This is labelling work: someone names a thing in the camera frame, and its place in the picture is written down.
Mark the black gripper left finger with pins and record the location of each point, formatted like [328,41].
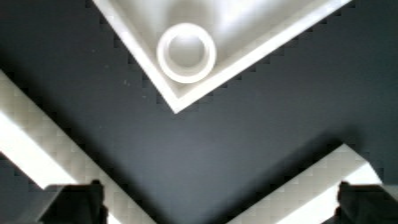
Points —
[76,204]

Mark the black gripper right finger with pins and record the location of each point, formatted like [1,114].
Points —
[366,204]

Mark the white square tabletop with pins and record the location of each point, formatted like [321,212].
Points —
[252,25]

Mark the white U-shaped obstacle fence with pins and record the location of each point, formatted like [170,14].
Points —
[56,165]

